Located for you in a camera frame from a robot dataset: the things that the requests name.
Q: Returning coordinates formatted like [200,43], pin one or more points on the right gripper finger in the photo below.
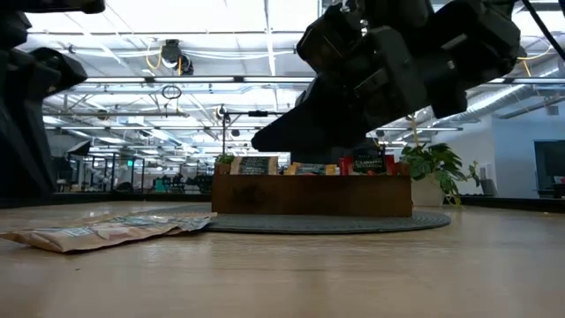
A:
[344,115]

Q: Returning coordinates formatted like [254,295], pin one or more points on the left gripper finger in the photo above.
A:
[22,146]

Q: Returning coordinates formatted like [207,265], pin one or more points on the red tea packet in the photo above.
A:
[368,165]

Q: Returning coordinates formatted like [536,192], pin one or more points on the orange tea packet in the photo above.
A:
[311,169]

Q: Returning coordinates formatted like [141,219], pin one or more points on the wooden three-compartment tray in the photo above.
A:
[309,196]

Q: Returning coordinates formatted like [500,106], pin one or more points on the green potted plant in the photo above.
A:
[437,161]

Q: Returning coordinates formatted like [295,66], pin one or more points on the round grey woven mat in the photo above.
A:
[353,224]

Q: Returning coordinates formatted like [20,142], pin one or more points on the small background plant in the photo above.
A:
[225,158]

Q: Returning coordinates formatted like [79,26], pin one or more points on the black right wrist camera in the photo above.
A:
[331,40]

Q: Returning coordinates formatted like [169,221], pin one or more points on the black background rig frame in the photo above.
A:
[258,113]

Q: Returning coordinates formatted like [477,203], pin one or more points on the black aluminium table frame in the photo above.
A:
[132,199]

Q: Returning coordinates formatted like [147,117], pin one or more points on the black wall screen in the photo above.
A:
[549,159]

